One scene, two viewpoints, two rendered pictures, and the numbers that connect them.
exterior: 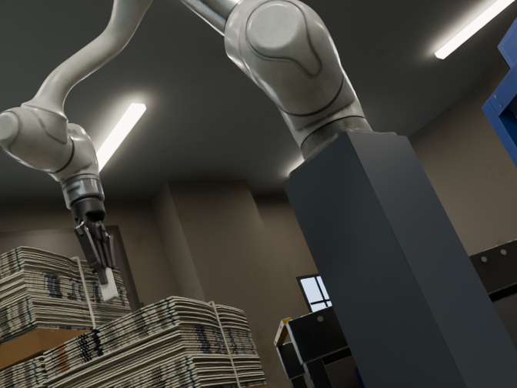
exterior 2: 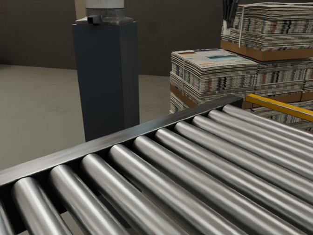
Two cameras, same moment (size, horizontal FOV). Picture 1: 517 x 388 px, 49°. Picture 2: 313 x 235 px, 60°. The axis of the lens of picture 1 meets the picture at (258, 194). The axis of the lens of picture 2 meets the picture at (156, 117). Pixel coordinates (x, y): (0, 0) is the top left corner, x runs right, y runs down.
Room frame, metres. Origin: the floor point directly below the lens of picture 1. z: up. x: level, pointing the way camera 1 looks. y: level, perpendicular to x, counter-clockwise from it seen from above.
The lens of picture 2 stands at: (2.25, -0.59, 1.10)
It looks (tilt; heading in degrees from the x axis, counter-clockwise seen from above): 24 degrees down; 151
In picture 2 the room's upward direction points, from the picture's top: straight up
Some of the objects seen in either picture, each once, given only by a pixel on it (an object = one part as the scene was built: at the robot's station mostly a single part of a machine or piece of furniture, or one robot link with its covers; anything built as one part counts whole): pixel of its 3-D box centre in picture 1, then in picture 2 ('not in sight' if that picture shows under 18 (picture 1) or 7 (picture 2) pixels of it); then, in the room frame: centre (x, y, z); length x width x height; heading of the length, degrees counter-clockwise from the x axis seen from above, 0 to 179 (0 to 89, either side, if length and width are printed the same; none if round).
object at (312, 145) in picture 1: (345, 148); (103, 16); (1.14, -0.21, 1.03); 0.22 x 0.18 x 0.06; 135
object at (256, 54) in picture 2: not in sight; (277, 51); (1.38, 0.57, 0.86); 0.29 x 0.16 x 0.04; 78
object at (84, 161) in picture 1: (70, 154); not in sight; (1.20, 0.39, 1.30); 0.13 x 0.11 x 0.16; 168
